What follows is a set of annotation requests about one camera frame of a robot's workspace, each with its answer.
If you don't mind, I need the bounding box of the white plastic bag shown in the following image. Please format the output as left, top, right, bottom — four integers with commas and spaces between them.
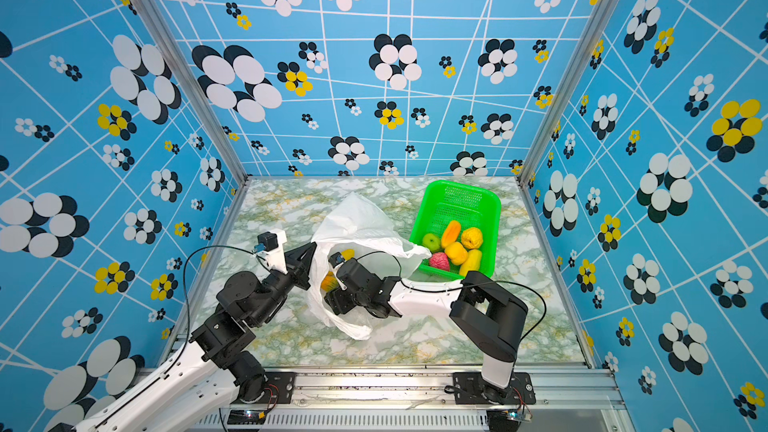
306, 193, 431, 341

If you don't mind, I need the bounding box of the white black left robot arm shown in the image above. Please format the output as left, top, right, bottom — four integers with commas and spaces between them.
51, 236, 317, 431

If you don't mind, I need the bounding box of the green orange mango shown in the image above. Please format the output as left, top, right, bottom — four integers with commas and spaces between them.
320, 271, 339, 293

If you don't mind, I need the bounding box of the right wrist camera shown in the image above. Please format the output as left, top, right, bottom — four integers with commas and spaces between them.
328, 252, 346, 269

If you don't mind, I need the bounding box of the front aluminium rail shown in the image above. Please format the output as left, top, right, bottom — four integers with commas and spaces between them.
113, 365, 634, 432

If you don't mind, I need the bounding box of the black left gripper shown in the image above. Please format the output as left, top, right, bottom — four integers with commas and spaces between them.
251, 240, 315, 330

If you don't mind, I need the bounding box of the orange papaya slice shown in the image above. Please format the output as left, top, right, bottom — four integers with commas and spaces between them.
441, 220, 462, 249

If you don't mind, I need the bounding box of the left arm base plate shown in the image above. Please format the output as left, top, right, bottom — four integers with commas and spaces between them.
232, 370, 297, 405

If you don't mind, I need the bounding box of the left rear aluminium frame post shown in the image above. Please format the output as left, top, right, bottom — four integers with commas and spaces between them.
132, 0, 248, 187

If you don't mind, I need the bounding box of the right rear aluminium frame post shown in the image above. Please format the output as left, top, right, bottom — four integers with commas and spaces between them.
520, 0, 620, 187

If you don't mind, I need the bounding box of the green fruit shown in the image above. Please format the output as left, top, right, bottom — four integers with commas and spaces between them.
421, 233, 443, 254

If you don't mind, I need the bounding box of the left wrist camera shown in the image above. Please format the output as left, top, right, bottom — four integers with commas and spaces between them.
254, 229, 288, 275

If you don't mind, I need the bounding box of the yellow lemon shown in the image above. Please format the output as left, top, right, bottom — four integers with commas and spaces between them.
460, 227, 484, 250

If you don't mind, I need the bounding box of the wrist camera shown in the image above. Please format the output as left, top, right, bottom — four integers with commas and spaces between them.
254, 229, 288, 275
328, 252, 346, 269

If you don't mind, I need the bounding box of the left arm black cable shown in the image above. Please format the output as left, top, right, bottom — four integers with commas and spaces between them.
77, 244, 265, 432

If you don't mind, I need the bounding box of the pink red dragon fruit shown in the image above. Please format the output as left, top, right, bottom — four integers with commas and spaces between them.
428, 252, 451, 272

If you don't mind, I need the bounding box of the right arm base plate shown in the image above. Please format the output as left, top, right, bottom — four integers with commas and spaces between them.
444, 372, 537, 406

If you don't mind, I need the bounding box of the orange yellow mango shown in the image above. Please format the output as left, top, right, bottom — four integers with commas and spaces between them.
459, 249, 482, 277

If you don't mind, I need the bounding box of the yellow orange fruit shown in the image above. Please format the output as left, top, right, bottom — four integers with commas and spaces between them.
444, 242, 469, 266

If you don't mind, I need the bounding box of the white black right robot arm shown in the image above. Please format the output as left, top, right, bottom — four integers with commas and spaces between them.
324, 259, 528, 403

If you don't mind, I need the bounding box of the aluminium frame post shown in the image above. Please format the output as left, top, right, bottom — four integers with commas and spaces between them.
132, 0, 248, 187
520, 0, 620, 187

